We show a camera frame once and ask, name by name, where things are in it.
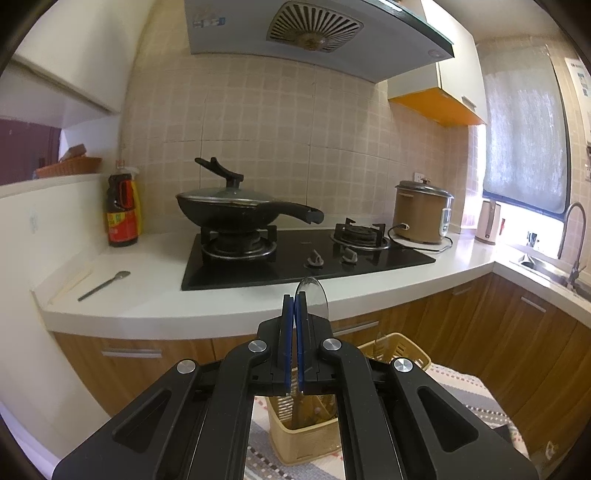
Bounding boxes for white overhead cabinet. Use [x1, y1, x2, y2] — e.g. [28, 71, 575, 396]
[9, 0, 139, 114]

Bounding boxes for white water heater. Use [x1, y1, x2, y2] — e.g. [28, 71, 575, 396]
[564, 54, 591, 144]

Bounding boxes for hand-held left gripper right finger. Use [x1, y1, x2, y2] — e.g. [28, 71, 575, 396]
[295, 295, 539, 480]

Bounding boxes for grey range hood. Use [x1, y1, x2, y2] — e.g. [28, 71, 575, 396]
[184, 0, 455, 85]

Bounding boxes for black wok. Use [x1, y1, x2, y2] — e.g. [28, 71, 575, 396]
[175, 194, 325, 232]

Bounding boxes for metal faucet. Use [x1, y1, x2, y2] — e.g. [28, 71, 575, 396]
[556, 202, 591, 287]

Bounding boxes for white kitchen countertop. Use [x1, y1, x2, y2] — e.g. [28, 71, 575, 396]
[30, 228, 591, 330]

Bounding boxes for pale chopstick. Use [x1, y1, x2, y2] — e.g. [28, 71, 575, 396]
[50, 270, 93, 305]

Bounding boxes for brown rice cooker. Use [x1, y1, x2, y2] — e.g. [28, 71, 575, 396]
[393, 178, 455, 244]

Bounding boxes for wooden base cabinets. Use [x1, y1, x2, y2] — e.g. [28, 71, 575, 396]
[48, 272, 591, 462]

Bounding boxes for black glass gas stove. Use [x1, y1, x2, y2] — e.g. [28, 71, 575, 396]
[181, 220, 436, 291]

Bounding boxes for glass wok lid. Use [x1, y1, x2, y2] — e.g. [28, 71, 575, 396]
[177, 157, 274, 205]

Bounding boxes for yellow bottle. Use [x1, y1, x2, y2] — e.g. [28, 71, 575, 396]
[129, 167, 144, 236]

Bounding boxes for pale pink electric kettle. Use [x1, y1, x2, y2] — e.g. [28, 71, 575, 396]
[475, 198, 503, 244]

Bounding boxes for grey roller blind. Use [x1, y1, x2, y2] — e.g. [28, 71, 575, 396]
[482, 37, 570, 215]

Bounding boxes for wicker basket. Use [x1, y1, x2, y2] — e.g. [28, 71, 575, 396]
[34, 145, 103, 180]

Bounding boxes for yellow plastic utensil basket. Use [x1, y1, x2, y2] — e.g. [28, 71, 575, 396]
[265, 332, 432, 464]

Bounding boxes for black power cord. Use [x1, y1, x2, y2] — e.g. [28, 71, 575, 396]
[387, 223, 455, 254]

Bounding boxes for metal spoon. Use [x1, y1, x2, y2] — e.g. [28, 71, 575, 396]
[78, 270, 131, 302]

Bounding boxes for white and orange wall cabinet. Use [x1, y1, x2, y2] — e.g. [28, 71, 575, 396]
[387, 0, 489, 127]

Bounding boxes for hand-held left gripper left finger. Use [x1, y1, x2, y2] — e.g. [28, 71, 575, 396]
[53, 295, 294, 480]

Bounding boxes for steel sink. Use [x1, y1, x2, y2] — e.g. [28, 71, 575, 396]
[512, 256, 591, 296]

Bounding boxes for dark soy sauce bottle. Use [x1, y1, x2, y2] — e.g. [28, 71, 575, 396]
[107, 159, 139, 247]

